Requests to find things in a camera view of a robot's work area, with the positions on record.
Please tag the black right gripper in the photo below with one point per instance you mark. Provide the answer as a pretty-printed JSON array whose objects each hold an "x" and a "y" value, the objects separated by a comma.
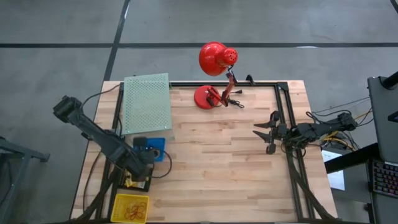
[{"x": 280, "y": 130}]

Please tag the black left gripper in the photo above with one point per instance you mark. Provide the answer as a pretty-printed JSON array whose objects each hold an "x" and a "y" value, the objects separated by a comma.
[{"x": 146, "y": 165}]

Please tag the blue plastic basket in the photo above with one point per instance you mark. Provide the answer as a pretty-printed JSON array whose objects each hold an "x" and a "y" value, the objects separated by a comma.
[{"x": 160, "y": 143}]

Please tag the black plastic basket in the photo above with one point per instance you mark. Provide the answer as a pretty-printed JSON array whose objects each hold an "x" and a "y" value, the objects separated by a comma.
[{"x": 122, "y": 182}]

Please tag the yellow plastic basket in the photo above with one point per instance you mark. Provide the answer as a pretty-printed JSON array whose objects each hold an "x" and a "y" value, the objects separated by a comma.
[{"x": 118, "y": 214}]

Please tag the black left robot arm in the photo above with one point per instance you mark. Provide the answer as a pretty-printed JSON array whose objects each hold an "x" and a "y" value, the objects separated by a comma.
[{"x": 93, "y": 130}]

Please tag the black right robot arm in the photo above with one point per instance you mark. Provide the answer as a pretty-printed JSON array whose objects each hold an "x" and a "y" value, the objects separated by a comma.
[{"x": 320, "y": 127}]

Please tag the black desk edge bar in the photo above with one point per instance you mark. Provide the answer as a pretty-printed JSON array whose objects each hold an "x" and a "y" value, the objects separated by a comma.
[{"x": 351, "y": 157}]

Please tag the red desk lamp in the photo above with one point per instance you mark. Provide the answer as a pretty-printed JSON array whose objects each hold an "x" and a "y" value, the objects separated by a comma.
[{"x": 214, "y": 59}]

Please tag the black clamp knob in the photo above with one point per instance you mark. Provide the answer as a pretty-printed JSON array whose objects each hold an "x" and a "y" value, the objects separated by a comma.
[{"x": 249, "y": 79}]

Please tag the green perforated metal shelf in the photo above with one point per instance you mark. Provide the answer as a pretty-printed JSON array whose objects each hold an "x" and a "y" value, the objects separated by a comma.
[{"x": 146, "y": 102}]

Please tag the white paper sheet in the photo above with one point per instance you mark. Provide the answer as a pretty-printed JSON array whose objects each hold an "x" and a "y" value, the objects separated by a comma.
[{"x": 337, "y": 182}]

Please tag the grey laptop with lit keyboard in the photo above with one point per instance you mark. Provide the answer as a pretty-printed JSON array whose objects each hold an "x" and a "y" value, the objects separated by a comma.
[{"x": 384, "y": 124}]

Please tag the grey metal stand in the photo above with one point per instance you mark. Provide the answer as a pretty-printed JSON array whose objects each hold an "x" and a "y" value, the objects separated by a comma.
[{"x": 18, "y": 152}]

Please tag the black aluminium table frame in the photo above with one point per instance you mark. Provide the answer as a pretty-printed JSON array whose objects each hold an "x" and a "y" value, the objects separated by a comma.
[{"x": 217, "y": 84}]

